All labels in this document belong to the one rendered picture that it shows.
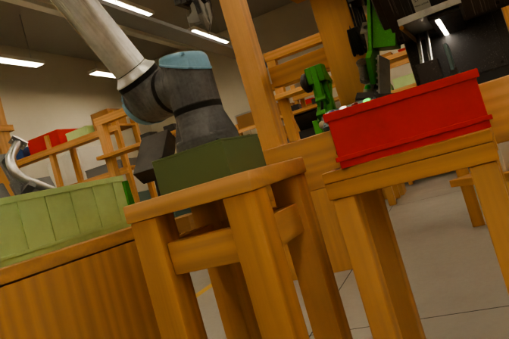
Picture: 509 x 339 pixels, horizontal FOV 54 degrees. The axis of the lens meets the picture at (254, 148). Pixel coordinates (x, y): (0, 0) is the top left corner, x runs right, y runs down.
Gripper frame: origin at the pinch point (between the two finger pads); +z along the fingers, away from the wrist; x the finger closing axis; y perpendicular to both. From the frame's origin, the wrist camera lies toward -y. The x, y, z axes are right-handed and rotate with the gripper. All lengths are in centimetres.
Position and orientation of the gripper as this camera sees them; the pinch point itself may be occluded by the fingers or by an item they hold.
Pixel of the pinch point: (209, 26)
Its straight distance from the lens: 149.2
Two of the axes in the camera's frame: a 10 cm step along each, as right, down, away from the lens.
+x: -4.3, 0.7, -9.0
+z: 2.8, 9.6, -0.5
